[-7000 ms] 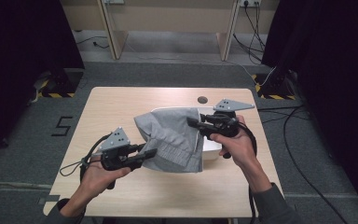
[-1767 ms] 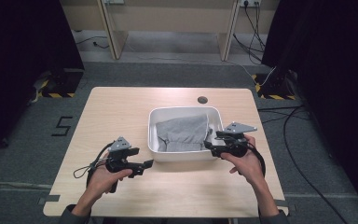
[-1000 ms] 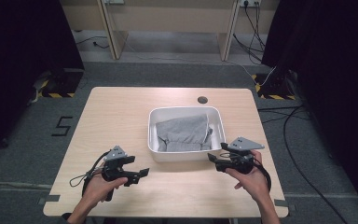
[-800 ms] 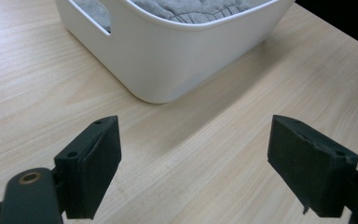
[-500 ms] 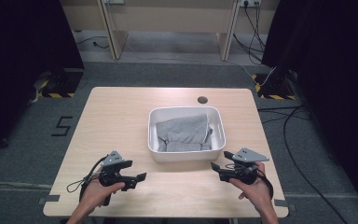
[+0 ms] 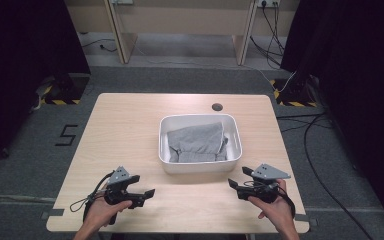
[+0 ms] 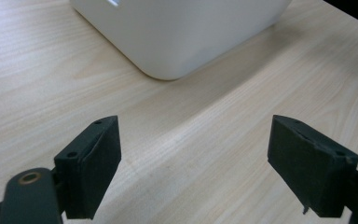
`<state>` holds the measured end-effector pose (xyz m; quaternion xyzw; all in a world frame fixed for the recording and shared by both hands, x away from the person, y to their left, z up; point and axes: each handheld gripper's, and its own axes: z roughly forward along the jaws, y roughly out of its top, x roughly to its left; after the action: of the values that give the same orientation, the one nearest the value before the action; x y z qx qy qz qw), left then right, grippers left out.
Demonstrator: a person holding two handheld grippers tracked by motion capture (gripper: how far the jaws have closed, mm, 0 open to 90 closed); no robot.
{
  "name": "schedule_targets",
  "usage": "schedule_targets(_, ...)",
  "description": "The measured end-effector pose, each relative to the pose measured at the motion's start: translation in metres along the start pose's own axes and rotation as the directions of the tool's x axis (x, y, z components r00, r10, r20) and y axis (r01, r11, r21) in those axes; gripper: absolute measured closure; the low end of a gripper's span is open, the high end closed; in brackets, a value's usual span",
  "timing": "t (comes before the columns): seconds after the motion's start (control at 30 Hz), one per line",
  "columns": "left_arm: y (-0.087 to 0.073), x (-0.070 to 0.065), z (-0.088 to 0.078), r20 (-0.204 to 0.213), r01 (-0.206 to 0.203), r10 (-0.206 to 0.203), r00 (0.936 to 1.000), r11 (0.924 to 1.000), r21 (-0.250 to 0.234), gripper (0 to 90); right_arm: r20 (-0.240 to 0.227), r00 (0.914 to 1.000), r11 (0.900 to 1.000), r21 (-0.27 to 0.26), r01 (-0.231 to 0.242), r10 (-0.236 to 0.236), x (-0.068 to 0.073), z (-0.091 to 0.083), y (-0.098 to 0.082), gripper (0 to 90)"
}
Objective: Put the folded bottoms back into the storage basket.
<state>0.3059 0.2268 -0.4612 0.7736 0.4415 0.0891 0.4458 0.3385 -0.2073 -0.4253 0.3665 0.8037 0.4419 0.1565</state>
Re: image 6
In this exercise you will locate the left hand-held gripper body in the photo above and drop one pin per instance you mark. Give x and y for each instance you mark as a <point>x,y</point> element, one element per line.
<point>120,175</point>

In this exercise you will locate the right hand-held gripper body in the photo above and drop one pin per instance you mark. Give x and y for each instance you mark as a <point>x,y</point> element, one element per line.
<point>268,172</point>

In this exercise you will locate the white plastic basket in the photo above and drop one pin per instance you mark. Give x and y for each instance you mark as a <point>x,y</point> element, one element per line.
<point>200,168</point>

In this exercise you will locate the grey pants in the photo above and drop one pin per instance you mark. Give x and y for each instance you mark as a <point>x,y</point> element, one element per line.
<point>196,143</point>

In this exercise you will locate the person's right hand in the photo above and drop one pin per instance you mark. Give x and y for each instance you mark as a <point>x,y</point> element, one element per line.
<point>276,213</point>

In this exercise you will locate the person's left hand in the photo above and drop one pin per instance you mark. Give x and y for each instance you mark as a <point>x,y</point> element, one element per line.
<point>101,213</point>

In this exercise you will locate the black tape strip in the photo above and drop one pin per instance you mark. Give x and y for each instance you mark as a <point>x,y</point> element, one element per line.
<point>53,213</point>
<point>308,220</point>

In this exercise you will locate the black stand base hazard tape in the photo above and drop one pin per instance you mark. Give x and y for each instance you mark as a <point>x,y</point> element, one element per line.
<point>65,90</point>
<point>296,91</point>

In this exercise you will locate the black curtain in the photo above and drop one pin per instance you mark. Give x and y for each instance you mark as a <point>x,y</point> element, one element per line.
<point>360,83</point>
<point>20,66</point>

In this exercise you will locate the white power socket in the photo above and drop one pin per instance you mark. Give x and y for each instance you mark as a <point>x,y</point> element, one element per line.
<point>268,3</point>

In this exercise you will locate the white power strip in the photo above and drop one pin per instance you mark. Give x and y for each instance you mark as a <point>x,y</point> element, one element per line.
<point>122,1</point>

